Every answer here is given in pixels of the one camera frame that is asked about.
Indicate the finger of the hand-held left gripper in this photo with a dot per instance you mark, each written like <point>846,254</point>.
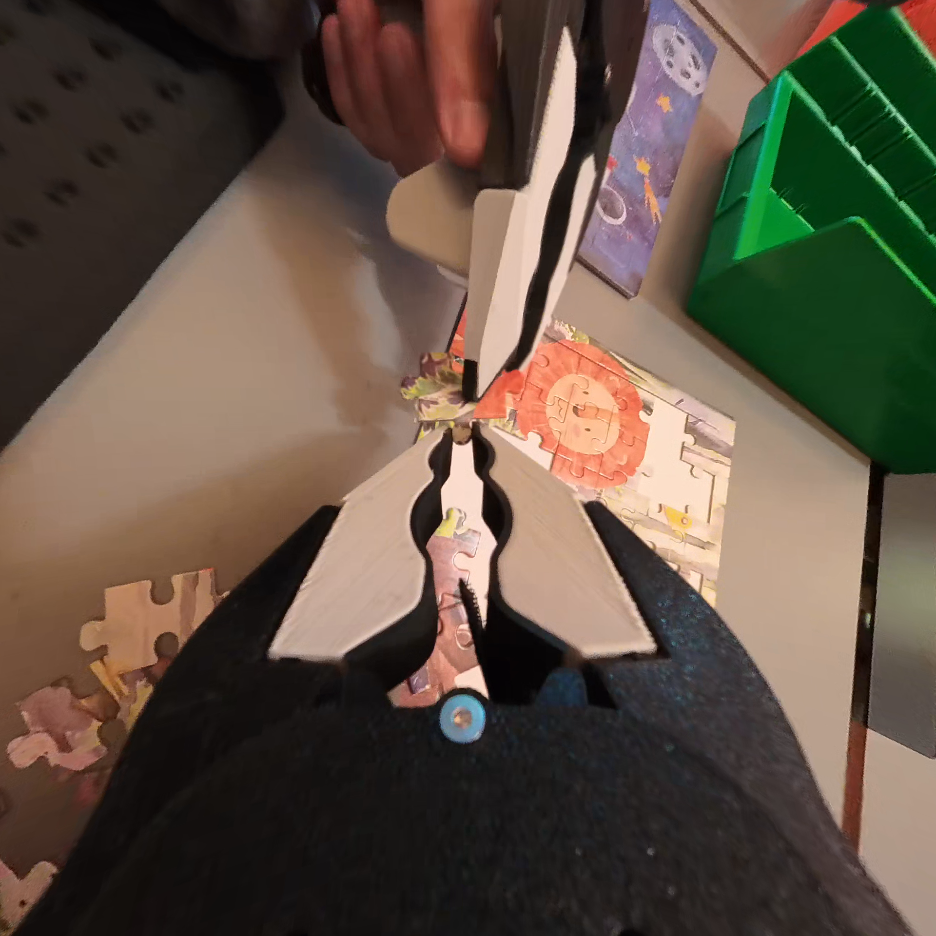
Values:
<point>570,234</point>
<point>504,278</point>

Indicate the jigsaw puzzle frame board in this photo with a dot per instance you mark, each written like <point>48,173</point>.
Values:
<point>698,468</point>

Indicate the person's left hand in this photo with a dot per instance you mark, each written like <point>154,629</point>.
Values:
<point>409,73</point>

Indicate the orange mane puzzle piece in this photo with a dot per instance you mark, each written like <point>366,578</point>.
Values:
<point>501,398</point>

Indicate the black flat panel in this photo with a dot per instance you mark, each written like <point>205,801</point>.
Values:
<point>907,621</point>

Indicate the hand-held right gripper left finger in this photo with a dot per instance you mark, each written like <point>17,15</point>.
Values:
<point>351,578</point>

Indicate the jigsaw pieces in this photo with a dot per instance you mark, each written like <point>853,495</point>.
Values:
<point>139,621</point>

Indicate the assembled orange lion pieces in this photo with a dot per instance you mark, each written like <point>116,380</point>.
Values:
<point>585,417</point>

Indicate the space themed puzzle board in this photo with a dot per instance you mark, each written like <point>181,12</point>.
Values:
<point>651,183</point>

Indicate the green plastic bin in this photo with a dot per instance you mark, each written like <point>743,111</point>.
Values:
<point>804,351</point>

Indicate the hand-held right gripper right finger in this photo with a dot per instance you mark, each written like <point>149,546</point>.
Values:
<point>570,578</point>

